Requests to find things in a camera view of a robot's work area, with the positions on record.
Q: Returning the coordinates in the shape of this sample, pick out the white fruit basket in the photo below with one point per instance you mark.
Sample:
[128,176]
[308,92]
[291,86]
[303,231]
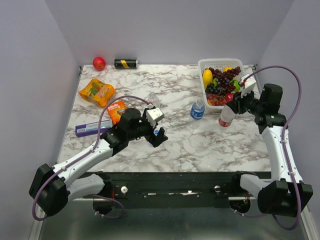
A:
[218,63]

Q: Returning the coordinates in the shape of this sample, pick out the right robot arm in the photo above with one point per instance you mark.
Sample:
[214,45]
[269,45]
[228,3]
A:
[287,194]

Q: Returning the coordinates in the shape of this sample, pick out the orange razor box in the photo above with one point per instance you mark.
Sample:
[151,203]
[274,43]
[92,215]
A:
[115,110]

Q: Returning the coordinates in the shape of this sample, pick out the red apple in basket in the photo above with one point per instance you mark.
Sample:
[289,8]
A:
[229,97]

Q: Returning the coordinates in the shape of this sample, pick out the clear empty plastic bottle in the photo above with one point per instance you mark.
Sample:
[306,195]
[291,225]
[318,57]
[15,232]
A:
[153,99]

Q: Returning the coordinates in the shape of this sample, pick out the green apple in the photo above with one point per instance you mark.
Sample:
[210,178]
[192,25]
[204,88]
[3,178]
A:
[236,85]

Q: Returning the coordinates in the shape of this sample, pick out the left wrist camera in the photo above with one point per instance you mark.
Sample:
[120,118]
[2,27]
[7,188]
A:
[154,116]

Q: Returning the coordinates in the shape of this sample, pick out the yellow lemon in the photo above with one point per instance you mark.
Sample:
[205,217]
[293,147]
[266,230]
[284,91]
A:
[227,69]

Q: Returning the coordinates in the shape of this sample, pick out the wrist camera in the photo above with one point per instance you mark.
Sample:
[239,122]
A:
[247,84]
[154,116]

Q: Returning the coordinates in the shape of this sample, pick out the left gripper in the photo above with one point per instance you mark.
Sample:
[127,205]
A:
[156,140]

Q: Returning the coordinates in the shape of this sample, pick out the orange snack bag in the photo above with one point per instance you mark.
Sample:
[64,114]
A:
[97,92]

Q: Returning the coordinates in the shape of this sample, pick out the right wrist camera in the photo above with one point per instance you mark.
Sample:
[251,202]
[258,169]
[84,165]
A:
[247,84]

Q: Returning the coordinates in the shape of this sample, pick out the black gold can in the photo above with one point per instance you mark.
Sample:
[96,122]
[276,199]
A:
[126,63]

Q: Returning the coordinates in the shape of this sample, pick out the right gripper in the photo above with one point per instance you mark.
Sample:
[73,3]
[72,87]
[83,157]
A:
[236,105]

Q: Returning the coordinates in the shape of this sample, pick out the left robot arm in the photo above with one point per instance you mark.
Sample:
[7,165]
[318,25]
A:
[53,187]

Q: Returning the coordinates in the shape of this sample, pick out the yellow mango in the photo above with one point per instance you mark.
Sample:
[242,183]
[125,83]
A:
[207,77]

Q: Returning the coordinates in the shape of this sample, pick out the purple grape bunch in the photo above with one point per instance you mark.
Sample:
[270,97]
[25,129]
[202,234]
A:
[223,79]

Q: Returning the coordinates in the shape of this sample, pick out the red bottle cap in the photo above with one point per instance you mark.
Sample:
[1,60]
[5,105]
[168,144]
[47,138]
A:
[223,123]

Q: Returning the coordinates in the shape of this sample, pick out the blue label plastic bottle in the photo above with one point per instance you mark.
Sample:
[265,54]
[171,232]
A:
[197,110]

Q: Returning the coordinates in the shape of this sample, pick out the dark blue grape bunch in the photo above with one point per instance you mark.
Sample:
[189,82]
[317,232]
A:
[213,89]

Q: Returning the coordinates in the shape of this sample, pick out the red label plastic bottle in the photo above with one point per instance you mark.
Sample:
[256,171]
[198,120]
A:
[227,114]

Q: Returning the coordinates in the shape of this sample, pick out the purple toothpaste box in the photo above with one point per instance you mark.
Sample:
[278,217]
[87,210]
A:
[89,129]

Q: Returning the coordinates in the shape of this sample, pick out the red grape bunch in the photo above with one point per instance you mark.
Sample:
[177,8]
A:
[215,100]

